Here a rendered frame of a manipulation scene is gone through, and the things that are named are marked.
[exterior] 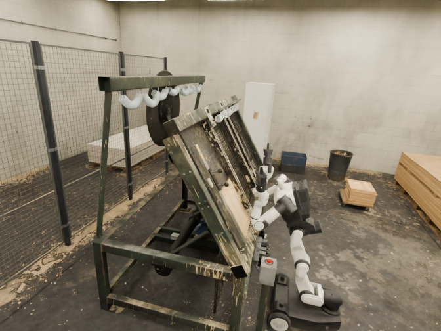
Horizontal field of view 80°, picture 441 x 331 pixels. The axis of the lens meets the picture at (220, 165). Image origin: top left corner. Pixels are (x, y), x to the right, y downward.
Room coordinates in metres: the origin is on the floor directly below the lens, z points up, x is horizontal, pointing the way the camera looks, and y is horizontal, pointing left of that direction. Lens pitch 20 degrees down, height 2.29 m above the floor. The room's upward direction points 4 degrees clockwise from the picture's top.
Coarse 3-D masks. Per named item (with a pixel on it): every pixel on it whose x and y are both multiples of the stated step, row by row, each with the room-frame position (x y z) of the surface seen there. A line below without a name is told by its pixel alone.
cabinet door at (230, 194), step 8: (224, 192) 2.09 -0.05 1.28; (232, 192) 2.26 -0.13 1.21; (232, 200) 2.16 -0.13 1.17; (240, 200) 2.33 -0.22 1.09; (232, 208) 2.08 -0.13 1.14; (240, 208) 2.24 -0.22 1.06; (240, 216) 2.15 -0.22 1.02; (248, 216) 2.31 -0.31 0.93; (240, 224) 2.06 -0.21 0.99; (248, 224) 2.21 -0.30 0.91
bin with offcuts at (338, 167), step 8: (336, 152) 6.00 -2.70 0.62; (344, 152) 6.12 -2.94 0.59; (336, 160) 5.77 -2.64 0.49; (344, 160) 5.71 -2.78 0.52; (328, 168) 5.98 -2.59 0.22; (336, 168) 5.76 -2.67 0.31; (344, 168) 5.73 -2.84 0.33; (328, 176) 5.91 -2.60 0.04; (336, 176) 5.76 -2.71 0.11; (344, 176) 5.77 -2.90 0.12
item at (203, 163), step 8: (200, 152) 2.01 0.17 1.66; (200, 160) 1.99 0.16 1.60; (208, 168) 2.00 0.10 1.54; (208, 176) 1.97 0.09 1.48; (216, 192) 1.95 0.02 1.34; (224, 200) 1.96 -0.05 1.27; (224, 208) 1.94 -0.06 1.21; (232, 216) 1.94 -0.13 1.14; (232, 224) 1.92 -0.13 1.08; (240, 232) 1.92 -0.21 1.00; (240, 240) 1.90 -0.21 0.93
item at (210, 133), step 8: (208, 120) 2.42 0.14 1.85; (208, 128) 2.41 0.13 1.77; (208, 136) 2.41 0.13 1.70; (216, 136) 2.44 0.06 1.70; (216, 144) 2.39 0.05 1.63; (216, 152) 2.39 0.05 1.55; (224, 152) 2.42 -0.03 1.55; (224, 160) 2.37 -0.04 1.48; (224, 168) 2.37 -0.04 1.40; (232, 168) 2.41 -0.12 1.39; (232, 176) 2.35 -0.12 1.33; (232, 184) 2.35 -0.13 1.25; (240, 184) 2.39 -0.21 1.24; (240, 192) 2.33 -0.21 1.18; (248, 200) 2.37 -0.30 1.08; (248, 208) 2.31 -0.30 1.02
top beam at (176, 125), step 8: (232, 96) 3.69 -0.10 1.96; (216, 104) 2.81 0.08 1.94; (192, 112) 2.12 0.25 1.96; (200, 112) 2.28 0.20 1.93; (216, 112) 2.69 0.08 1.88; (176, 120) 1.79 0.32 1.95; (184, 120) 1.91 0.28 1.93; (192, 120) 2.04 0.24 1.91; (200, 120) 2.19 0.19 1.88; (168, 128) 1.77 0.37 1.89; (176, 128) 1.76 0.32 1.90; (184, 128) 1.84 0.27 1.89
